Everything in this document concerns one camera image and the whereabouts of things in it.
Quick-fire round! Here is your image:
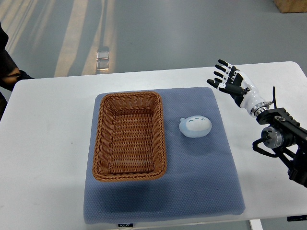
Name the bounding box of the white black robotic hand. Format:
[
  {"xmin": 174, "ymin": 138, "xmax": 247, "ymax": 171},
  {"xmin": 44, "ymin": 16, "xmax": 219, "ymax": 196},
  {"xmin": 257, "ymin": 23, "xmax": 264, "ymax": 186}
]
[{"xmin": 207, "ymin": 59, "xmax": 270, "ymax": 117}]

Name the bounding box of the blue white plush toy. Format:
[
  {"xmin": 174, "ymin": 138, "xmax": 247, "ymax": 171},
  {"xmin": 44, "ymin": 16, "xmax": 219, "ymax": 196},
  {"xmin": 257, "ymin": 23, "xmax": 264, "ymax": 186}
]
[{"xmin": 179, "ymin": 115, "xmax": 212, "ymax": 138}]

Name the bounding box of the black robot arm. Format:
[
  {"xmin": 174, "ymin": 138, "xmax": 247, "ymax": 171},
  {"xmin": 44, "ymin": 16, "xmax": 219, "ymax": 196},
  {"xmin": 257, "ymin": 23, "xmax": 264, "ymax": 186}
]
[{"xmin": 252, "ymin": 108, "xmax": 307, "ymax": 187}]

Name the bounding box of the brown wicker basket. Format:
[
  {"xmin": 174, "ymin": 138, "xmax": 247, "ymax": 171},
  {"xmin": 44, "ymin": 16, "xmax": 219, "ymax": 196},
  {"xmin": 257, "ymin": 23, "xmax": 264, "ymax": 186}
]
[{"xmin": 92, "ymin": 91, "xmax": 167, "ymax": 182}]

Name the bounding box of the wooden box corner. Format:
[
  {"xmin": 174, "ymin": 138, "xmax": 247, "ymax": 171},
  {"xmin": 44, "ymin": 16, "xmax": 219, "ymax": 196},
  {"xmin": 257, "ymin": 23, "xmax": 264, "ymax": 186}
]
[{"xmin": 273, "ymin": 0, "xmax": 307, "ymax": 13}]

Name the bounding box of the blue foam mat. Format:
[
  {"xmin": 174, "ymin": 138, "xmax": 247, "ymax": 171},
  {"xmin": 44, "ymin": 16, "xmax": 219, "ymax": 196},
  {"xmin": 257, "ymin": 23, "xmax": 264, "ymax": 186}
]
[{"xmin": 83, "ymin": 87, "xmax": 245, "ymax": 224}]

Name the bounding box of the metal floor box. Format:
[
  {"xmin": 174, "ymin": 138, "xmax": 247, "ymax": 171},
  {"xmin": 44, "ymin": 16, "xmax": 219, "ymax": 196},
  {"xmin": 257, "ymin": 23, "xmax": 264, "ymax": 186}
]
[{"xmin": 96, "ymin": 46, "xmax": 110, "ymax": 71}]

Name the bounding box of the white table leg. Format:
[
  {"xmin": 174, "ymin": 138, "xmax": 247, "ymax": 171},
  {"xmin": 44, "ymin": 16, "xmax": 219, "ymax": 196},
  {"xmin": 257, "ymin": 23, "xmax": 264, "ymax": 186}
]
[{"xmin": 249, "ymin": 219, "xmax": 263, "ymax": 230}]

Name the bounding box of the black table control panel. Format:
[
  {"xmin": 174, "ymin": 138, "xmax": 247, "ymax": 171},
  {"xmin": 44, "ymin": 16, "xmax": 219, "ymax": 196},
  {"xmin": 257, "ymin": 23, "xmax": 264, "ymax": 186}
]
[{"xmin": 287, "ymin": 215, "xmax": 307, "ymax": 222}]

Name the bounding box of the person in dark clothes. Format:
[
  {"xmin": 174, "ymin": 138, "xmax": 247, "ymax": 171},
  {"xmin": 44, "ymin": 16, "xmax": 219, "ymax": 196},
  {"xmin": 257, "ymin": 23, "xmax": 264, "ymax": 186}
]
[{"xmin": 0, "ymin": 21, "xmax": 34, "ymax": 120}]

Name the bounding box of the black cable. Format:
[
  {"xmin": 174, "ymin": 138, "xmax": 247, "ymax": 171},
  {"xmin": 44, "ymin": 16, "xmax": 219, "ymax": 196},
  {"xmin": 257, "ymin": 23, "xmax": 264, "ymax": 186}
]
[{"xmin": 269, "ymin": 86, "xmax": 278, "ymax": 109}]

